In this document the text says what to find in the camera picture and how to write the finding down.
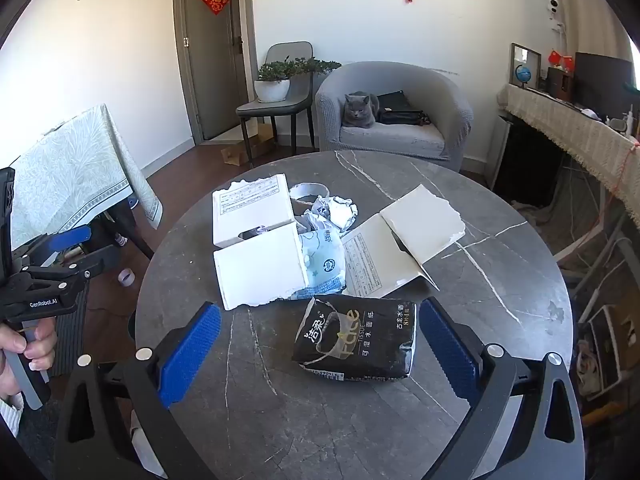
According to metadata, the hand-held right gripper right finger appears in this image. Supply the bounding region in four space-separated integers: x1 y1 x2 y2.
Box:
417 297 586 480

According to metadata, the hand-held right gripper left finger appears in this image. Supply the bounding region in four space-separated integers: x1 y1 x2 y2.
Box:
54 301 223 480

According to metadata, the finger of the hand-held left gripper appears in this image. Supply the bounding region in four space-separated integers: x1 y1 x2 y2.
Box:
65 244 122 279
15 224 94 267

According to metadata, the black tissue pack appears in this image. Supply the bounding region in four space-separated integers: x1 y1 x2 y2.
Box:
291 294 417 383

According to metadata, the torn white cardboard box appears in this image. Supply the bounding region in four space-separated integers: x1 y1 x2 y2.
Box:
212 174 311 311

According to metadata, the torn white cardboard sheet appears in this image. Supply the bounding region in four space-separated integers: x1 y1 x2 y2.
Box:
341 184 466 298

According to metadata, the blue cartoon tissue pack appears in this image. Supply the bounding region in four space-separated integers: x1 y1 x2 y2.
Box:
287 230 347 301

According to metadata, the cardboard tape ring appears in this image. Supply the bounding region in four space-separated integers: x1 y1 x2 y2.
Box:
290 182 329 204

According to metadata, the person's left forearm white sleeve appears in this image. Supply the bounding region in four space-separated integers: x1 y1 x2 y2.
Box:
0 394 25 436

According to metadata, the person's left hand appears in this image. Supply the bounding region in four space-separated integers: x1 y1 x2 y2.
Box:
0 316 57 402

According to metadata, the dark striped floor mat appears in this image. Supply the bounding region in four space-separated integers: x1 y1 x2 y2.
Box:
50 280 91 378

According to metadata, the white boxy appliance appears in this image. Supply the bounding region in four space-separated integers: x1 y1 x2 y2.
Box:
580 305 631 401

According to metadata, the flattened brown cardboard box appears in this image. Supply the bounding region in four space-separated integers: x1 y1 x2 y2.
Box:
221 122 276 167

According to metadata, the grey door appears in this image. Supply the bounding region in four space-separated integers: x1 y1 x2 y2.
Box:
182 0 251 141

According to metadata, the grey dining chair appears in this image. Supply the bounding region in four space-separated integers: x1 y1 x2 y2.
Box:
236 41 316 166

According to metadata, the potted plant in white pot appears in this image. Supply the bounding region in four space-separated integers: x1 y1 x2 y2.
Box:
254 56 343 103

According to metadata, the black bag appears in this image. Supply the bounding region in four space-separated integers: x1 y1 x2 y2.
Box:
375 90 431 126

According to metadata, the beige lace cloth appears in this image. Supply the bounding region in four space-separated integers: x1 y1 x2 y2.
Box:
497 82 640 216

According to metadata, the grey cat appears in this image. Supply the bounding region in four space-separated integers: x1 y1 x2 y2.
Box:
341 91 381 128

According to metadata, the grey armchair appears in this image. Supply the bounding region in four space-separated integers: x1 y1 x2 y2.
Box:
315 61 473 173

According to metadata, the brown wooden box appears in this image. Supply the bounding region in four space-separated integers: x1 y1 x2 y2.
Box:
545 66 573 100

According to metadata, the framed picture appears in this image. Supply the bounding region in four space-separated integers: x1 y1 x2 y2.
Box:
510 42 542 90

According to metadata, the black monitor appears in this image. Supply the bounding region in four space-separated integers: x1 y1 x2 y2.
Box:
573 51 635 108

